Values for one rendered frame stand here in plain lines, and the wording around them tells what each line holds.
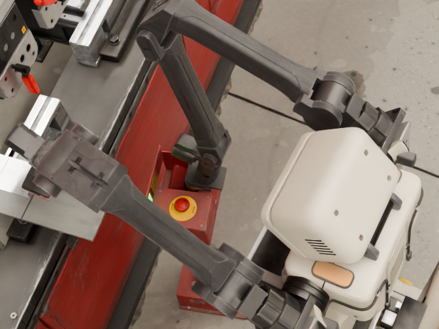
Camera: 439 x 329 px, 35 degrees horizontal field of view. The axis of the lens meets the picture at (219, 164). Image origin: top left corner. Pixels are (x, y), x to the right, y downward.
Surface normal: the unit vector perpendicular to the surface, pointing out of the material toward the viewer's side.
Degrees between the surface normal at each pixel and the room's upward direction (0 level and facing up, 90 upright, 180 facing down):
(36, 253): 0
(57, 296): 90
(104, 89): 0
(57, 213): 0
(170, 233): 64
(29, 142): 25
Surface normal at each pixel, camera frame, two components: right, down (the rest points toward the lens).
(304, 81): 0.31, -0.41
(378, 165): 0.59, -0.04
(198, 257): 0.62, 0.29
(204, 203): -0.08, -0.48
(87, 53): -0.33, 0.84
